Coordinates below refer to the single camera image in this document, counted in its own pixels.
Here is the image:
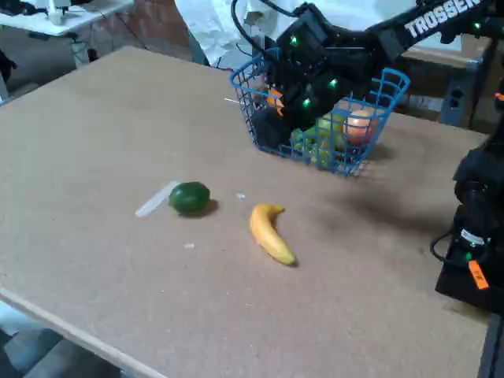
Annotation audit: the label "yellow toy banana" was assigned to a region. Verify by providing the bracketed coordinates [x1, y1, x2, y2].
[250, 203, 298, 267]

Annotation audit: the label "round green toy fruit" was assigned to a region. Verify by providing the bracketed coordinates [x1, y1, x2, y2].
[168, 181, 211, 216]

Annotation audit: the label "green toy grapes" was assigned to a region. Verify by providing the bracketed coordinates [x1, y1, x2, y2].
[291, 128, 335, 169]

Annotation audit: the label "orange toy fruit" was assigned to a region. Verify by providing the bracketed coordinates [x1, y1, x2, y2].
[266, 89, 285, 116]

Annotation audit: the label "yellow-green toy fruit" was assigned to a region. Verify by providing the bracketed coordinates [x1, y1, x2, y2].
[314, 113, 347, 153]

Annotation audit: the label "long white tape strip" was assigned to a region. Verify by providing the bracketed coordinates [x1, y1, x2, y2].
[135, 180, 180, 218]

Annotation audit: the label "pink-orange round toy fruit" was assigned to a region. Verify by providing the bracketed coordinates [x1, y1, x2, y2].
[343, 109, 380, 146]

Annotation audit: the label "grey outlet box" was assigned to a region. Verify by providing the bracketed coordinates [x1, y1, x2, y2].
[439, 58, 484, 128]

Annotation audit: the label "brown wooden bench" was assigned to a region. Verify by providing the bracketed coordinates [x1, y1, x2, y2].
[397, 43, 493, 71]

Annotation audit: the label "white desk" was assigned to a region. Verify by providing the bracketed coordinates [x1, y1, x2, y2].
[0, 0, 135, 70]

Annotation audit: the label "black background object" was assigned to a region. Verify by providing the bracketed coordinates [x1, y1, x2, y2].
[0, 49, 17, 82]

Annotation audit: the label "blue wire basket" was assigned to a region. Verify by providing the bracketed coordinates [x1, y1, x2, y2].
[229, 54, 410, 177]

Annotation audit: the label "black base cable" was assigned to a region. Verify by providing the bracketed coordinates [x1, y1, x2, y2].
[430, 231, 458, 264]

